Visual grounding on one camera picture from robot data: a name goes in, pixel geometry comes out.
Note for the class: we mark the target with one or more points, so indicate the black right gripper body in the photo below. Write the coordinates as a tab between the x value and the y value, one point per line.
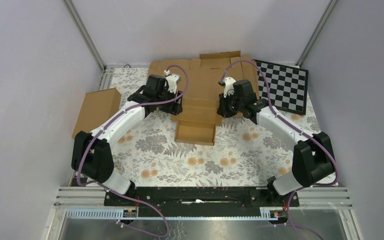
229	105

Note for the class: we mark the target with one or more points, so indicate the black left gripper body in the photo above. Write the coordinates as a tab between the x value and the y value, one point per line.
171	107

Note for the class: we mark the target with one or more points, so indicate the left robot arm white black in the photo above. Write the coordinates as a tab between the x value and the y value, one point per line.
92	151

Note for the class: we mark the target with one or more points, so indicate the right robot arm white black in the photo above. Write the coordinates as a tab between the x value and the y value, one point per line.
312	152

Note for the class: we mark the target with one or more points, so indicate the folded brown cardboard box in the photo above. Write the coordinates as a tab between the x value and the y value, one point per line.
97	108

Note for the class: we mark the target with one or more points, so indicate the stack of flat cardboard blanks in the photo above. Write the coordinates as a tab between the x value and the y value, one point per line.
204	72

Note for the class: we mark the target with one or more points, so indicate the floral patterned table mat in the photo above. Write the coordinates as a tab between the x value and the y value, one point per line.
243	154

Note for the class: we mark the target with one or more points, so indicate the black white checkerboard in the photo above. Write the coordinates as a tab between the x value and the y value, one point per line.
286	85

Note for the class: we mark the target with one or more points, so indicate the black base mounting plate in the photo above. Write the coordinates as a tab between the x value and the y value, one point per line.
244	201

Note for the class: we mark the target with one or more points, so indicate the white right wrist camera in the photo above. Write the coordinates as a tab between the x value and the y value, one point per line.
227	84

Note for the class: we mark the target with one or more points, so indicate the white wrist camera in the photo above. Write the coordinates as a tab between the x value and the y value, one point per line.
172	81
227	84

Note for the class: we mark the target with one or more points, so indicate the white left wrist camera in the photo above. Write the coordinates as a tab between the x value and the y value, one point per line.
172	81

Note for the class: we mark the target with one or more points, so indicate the right aluminium frame post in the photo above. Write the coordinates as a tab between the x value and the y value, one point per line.
316	32

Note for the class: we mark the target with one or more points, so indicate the aluminium frame post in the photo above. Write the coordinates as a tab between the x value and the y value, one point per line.
316	32
76	18

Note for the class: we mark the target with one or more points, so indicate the left aluminium frame post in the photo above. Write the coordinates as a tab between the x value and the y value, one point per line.
76	18

